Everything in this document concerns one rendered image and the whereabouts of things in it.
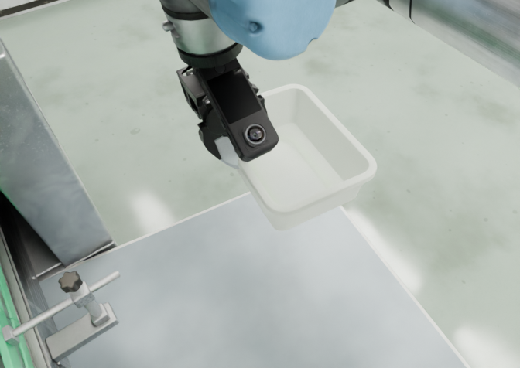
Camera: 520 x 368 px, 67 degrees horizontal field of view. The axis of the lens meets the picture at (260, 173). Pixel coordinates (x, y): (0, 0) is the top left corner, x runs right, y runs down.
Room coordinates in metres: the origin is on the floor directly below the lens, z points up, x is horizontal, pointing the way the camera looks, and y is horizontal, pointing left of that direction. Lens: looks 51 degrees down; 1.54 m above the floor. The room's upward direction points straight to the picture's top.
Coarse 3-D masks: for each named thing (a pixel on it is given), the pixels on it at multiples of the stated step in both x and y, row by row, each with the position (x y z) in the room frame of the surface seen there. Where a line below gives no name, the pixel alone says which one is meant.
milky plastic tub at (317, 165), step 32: (288, 96) 0.52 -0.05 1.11; (288, 128) 0.50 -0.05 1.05; (320, 128) 0.46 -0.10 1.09; (256, 160) 0.42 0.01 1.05; (288, 160) 0.43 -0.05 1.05; (320, 160) 0.43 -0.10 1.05; (352, 160) 0.39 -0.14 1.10; (256, 192) 0.31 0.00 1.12; (288, 192) 0.36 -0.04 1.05; (320, 192) 0.31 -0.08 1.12; (352, 192) 0.34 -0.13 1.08; (288, 224) 0.29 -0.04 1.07
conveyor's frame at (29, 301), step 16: (0, 192) 0.56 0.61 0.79; (0, 208) 0.48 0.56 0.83; (0, 224) 0.41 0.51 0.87; (0, 240) 0.37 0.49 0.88; (16, 240) 0.42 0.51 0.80; (0, 256) 0.34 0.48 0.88; (16, 256) 0.36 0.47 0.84; (16, 272) 0.31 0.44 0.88; (32, 272) 0.36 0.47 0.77; (16, 288) 0.28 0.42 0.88; (32, 288) 0.31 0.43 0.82; (16, 304) 0.25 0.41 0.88; (32, 304) 0.26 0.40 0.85; (48, 320) 0.26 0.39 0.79; (32, 336) 0.20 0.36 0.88; (48, 336) 0.21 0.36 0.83; (32, 352) 0.18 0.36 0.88; (48, 352) 0.18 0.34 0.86
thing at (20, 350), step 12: (0, 276) 0.29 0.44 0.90; (0, 288) 0.27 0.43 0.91; (0, 300) 0.24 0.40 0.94; (0, 312) 0.21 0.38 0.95; (12, 312) 0.23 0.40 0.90; (0, 324) 0.19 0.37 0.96; (12, 324) 0.21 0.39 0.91; (0, 336) 0.17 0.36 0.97; (0, 348) 0.16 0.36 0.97; (12, 348) 0.16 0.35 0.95; (24, 348) 0.18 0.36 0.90; (12, 360) 0.14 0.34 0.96; (24, 360) 0.16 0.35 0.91
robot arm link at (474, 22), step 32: (352, 0) 0.31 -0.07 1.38; (384, 0) 0.30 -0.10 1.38; (416, 0) 0.27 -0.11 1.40; (448, 0) 0.25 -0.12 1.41; (480, 0) 0.24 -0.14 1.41; (512, 0) 0.23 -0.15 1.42; (448, 32) 0.25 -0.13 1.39; (480, 32) 0.23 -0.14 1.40; (512, 32) 0.22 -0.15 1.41; (512, 64) 0.21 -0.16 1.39
